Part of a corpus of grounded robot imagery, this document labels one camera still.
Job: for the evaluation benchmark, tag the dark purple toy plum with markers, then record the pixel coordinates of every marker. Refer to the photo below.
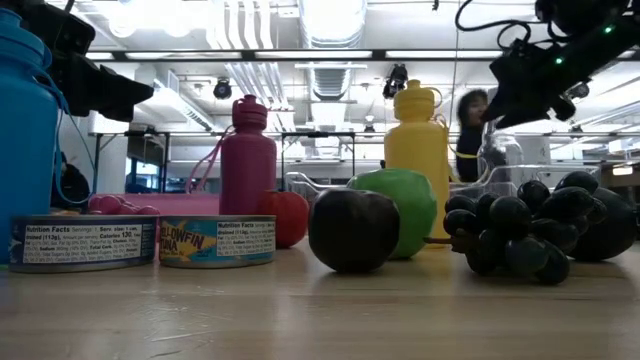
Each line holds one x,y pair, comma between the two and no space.
352,230

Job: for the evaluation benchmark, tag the red toy grape bunch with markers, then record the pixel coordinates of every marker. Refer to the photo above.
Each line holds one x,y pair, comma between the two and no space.
112,205

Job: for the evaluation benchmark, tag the green toy apple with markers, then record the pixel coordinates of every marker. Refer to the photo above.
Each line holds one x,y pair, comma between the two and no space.
412,210

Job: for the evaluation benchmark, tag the purple squeeze bottle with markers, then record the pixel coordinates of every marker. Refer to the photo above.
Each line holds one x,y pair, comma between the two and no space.
248,165

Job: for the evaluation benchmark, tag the clear plastic bottle white cap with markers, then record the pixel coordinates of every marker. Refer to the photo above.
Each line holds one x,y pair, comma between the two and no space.
500,150

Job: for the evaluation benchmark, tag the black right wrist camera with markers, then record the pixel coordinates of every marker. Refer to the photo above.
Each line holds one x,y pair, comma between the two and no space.
562,109

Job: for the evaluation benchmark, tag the tuna can blue label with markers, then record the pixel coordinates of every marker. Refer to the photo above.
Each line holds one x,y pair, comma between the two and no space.
217,242
82,243

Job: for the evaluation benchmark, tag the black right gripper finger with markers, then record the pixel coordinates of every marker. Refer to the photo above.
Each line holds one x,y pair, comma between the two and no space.
497,111
525,117

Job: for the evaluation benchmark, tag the pink plastic bin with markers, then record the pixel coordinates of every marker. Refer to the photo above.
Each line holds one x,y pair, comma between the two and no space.
185,204

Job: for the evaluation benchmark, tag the lit rectangular lamp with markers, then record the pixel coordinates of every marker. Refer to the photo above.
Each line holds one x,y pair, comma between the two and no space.
622,170

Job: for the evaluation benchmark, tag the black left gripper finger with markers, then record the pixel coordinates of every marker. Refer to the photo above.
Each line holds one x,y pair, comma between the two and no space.
130,97

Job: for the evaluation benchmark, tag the blue squeeze bottle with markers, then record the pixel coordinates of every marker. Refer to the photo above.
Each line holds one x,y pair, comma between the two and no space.
25,150

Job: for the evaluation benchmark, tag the dark toy grape bunch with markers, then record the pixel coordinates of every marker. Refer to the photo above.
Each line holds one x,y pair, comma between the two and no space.
510,235

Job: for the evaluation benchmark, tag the person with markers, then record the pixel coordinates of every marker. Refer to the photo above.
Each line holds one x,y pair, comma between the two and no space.
72,185
470,135

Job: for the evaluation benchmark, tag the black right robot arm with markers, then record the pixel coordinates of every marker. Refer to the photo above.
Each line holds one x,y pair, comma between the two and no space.
600,40

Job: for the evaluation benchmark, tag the black round toy fruit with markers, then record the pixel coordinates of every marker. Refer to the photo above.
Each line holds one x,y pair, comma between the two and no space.
612,230

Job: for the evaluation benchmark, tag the clear plastic bin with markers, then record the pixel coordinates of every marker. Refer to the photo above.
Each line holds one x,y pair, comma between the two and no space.
300,182
540,175

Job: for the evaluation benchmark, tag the red toy tomato green top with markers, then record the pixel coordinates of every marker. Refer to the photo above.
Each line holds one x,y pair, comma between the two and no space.
292,220

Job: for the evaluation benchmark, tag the black overhead camera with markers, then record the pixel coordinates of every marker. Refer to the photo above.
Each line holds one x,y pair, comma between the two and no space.
395,80

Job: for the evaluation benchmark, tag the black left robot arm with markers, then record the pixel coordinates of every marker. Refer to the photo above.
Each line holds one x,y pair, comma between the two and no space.
60,25

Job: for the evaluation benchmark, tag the yellow squeeze bottle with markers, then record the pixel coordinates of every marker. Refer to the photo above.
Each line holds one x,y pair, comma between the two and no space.
417,145

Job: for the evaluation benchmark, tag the black ceiling spotlight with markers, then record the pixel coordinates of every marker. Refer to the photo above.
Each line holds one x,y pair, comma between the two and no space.
222,90
579,90

